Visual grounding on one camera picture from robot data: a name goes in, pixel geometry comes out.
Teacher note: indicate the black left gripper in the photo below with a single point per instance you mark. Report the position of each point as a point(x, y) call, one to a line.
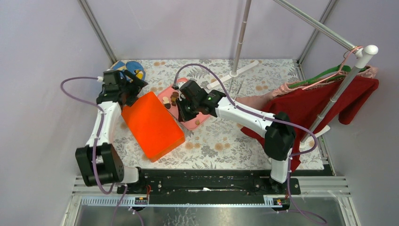
point(136, 85)

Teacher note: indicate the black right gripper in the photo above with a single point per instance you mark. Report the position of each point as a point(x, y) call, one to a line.
point(183, 116)

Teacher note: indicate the pink tray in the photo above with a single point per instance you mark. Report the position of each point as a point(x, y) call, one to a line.
point(179, 109)

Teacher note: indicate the orange box lid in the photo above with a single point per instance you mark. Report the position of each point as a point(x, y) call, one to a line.
point(153, 127)

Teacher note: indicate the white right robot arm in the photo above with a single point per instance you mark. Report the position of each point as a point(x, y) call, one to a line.
point(277, 131)

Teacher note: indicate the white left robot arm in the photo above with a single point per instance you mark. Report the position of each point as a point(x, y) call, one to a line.
point(98, 160)

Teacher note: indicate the white oval chocolate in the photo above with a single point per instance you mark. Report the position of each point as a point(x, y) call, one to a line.
point(165, 100)

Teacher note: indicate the blue plush toy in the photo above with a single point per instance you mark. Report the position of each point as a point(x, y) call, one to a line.
point(133, 67)

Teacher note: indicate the pink garment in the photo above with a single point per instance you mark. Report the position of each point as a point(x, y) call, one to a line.
point(274, 92)

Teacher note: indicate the dark red garment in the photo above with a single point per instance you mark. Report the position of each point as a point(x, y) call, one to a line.
point(303, 106)

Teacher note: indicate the green hanger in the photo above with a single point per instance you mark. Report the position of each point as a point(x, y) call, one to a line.
point(346, 70)

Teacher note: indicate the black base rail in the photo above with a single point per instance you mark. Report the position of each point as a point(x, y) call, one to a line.
point(207, 186)

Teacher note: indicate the pink wire hanger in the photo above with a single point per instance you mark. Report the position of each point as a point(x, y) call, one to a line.
point(338, 71)

